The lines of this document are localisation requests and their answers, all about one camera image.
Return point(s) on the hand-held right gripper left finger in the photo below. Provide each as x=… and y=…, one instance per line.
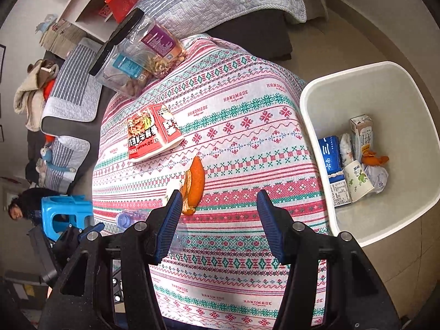
x=166, y=228

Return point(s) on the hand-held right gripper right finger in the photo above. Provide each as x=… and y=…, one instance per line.
x=271, y=228

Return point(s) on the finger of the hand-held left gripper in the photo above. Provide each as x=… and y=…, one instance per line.
x=92, y=228

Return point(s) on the crushed clear plastic bottle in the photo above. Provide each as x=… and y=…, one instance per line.
x=129, y=218

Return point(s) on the long orange peel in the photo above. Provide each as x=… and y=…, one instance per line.
x=195, y=182

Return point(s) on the dark blue and white box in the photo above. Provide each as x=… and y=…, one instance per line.
x=328, y=154

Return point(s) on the red instant noodle cup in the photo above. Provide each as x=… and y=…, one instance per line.
x=151, y=134

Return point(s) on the paper cup with green leaves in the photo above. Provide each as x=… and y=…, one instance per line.
x=357, y=180

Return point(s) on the white food wrapper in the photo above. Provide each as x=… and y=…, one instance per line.
x=345, y=146

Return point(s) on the white paper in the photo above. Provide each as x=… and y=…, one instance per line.
x=378, y=178

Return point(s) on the small curled orange peel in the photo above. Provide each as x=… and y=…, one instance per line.
x=373, y=161

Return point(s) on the white and brown milk carton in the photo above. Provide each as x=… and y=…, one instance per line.
x=363, y=134

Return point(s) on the white plastic waste bin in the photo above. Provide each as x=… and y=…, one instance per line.
x=395, y=110

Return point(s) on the blue plastic stool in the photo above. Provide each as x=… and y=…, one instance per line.
x=65, y=209

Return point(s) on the grey striped sofa seat cover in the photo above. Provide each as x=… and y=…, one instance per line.
x=67, y=158

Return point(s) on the blue plush toy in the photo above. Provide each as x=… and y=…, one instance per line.
x=46, y=154

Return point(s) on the patterned striped tablecloth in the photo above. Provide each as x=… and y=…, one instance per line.
x=240, y=137

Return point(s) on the dark sofa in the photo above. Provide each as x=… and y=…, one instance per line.
x=37, y=144

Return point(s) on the red plush toy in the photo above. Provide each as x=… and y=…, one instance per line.
x=50, y=89

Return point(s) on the grey striped sofa back cover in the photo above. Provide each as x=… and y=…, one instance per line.
x=74, y=82

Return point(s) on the beige blanket pile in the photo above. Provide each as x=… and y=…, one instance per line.
x=29, y=92

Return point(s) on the clear jar with blue label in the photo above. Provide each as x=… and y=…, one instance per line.
x=120, y=72

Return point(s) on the clear jar with purple label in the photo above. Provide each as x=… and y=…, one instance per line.
x=158, y=44

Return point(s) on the dark bed base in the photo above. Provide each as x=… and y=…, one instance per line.
x=254, y=41

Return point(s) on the stack of cardboard boxes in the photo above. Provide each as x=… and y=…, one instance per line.
x=62, y=37

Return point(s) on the white headboard shelf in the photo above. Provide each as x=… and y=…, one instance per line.
x=86, y=7

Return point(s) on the grey striped bed quilt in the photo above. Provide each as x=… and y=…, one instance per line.
x=233, y=0

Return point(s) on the framed wall picture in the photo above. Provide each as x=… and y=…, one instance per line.
x=2, y=63

